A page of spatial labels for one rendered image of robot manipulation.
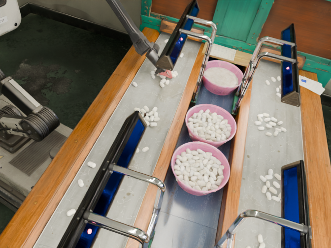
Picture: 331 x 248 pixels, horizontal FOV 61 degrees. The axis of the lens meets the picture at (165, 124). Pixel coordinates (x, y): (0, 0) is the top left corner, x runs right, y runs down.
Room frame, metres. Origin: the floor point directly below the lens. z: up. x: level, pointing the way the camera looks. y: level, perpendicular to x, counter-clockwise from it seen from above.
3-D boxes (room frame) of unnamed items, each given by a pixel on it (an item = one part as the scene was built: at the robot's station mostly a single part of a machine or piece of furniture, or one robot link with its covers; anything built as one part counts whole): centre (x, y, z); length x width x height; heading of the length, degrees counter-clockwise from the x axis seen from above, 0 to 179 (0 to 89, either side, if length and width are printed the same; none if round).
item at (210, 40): (1.30, -0.06, 0.90); 0.20 x 0.19 x 0.45; 172
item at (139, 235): (0.34, 0.06, 0.90); 0.20 x 0.19 x 0.45; 172
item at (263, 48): (1.67, -0.66, 0.83); 0.30 x 0.06 x 0.07; 82
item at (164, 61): (1.32, 0.01, 1.08); 0.62 x 0.08 x 0.07; 172
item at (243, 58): (1.67, -0.31, 0.77); 0.33 x 0.15 x 0.01; 82
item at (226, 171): (0.74, -0.19, 0.72); 0.27 x 0.27 x 0.10
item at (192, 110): (1.01, -0.23, 0.72); 0.27 x 0.27 x 0.10
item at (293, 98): (1.24, -0.54, 1.08); 0.62 x 0.08 x 0.07; 172
